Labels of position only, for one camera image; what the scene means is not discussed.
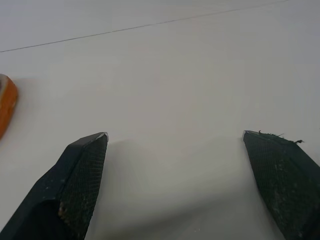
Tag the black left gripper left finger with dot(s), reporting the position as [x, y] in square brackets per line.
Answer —
[72, 180]

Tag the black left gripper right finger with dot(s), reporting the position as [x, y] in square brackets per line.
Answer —
[282, 180]

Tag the orange rounded object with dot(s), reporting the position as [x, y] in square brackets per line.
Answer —
[6, 105]

